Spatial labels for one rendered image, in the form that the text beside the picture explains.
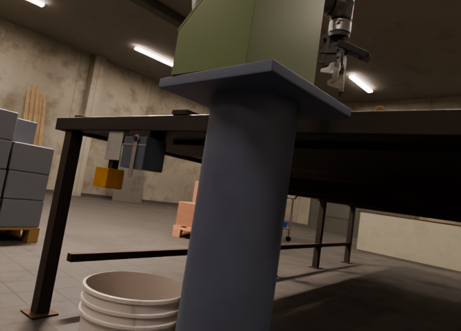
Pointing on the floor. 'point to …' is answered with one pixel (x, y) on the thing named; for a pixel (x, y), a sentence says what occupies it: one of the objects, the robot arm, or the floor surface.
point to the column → (242, 189)
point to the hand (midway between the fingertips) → (337, 91)
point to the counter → (411, 239)
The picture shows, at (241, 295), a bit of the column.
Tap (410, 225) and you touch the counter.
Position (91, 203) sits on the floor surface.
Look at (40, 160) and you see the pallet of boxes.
